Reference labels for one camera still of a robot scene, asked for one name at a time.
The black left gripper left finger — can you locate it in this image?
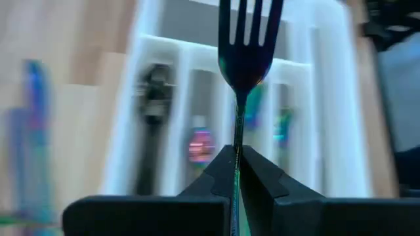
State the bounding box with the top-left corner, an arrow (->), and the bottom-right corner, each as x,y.
178,145 -> 238,201

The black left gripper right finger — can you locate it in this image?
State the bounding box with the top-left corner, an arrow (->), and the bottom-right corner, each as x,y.
240,146 -> 324,236

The rainbow spoon with red bowl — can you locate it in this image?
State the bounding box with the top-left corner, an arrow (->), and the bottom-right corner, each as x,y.
188,127 -> 216,167

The iridescent teal purple fork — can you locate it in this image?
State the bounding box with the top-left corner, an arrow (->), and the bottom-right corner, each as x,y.
245,85 -> 265,130
217,0 -> 285,236

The white plastic cutlery tray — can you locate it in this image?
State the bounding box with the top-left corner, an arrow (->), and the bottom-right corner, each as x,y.
101,0 -> 373,197

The black spoon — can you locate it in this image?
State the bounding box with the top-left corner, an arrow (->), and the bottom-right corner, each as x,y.
136,64 -> 177,196

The iridescent blue purple knife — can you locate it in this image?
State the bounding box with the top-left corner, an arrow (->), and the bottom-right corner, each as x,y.
24,60 -> 53,227

